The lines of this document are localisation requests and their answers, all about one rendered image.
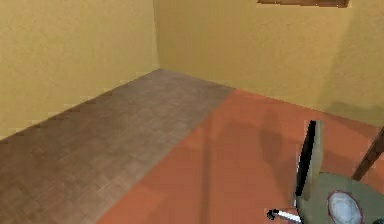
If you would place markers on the white bowl with red rim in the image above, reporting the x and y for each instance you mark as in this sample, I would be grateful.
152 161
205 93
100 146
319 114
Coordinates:
345 208

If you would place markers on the olive laptop with black screen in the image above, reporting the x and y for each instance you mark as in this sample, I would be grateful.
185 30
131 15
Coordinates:
316 156

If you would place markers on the white stick with black tip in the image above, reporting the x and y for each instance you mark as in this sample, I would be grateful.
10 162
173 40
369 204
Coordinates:
286 215

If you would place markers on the dark green rounded object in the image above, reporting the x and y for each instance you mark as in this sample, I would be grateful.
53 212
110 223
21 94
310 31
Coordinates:
380 221

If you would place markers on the brown wooden slanted post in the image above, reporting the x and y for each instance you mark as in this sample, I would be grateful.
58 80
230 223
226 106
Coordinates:
370 158

